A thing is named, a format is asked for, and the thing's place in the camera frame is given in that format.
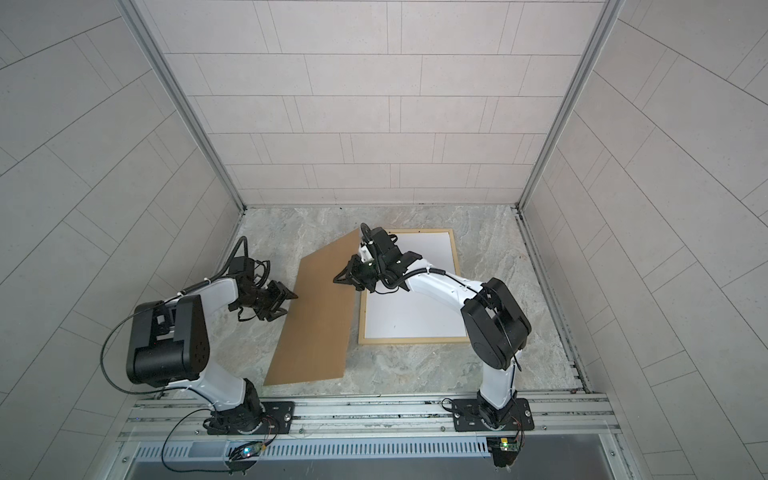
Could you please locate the green circuit board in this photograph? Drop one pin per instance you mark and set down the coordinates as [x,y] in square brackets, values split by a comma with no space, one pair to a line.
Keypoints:
[247,452]
[503,451]

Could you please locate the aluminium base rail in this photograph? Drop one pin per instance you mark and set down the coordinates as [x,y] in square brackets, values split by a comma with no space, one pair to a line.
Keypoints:
[362,427]

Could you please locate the aluminium corner post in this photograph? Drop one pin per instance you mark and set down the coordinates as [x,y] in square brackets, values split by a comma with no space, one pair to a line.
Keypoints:
[604,24]
[139,29]

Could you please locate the brown cardboard backing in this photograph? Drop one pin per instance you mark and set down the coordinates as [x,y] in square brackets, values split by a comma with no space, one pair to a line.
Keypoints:
[315,336]

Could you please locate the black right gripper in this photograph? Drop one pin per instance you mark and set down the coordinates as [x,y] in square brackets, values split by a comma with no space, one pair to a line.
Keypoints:
[354,276]

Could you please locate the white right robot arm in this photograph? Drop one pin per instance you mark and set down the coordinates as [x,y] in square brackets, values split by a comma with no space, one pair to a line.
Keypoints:
[496,325]

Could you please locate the aluminium corner post left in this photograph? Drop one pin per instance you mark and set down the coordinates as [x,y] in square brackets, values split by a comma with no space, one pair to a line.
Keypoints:
[139,29]

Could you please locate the landscape photo print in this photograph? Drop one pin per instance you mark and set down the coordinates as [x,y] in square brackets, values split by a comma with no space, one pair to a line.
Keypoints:
[414,312]

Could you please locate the left green circuit board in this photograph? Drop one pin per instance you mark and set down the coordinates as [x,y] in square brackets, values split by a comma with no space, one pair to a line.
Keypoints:
[247,452]

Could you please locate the right green circuit board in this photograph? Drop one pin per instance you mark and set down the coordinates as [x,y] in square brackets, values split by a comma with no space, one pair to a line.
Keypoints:
[503,451]

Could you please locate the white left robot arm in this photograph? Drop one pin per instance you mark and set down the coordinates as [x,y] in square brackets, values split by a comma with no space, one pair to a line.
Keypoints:
[169,347]

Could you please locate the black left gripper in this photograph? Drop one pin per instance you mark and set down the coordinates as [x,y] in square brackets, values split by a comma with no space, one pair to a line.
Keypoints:
[280,292]

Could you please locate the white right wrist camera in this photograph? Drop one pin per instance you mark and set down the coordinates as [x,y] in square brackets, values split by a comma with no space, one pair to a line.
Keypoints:
[367,252]

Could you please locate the light wooden picture frame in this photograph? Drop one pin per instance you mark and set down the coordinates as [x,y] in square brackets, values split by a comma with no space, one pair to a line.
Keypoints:
[408,341]

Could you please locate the aluminium corner post right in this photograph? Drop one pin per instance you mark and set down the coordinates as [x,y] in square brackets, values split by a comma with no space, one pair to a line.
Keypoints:
[604,24]

